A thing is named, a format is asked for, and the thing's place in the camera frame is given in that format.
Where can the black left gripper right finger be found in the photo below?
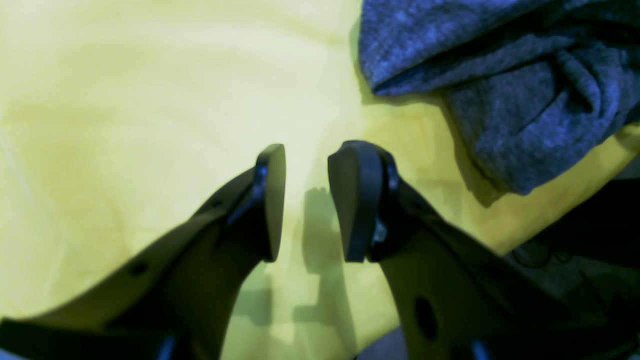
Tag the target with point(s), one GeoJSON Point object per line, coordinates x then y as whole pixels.
{"type": "Point", "coordinates": [371, 199]}

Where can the yellow table cloth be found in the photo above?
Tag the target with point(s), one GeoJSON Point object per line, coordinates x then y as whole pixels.
{"type": "Point", "coordinates": [120, 117]}

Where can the grey long-sleeve T-shirt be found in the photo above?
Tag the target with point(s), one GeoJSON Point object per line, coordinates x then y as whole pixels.
{"type": "Point", "coordinates": [533, 85]}

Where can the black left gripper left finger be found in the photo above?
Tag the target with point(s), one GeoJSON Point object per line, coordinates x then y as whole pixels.
{"type": "Point", "coordinates": [257, 197]}

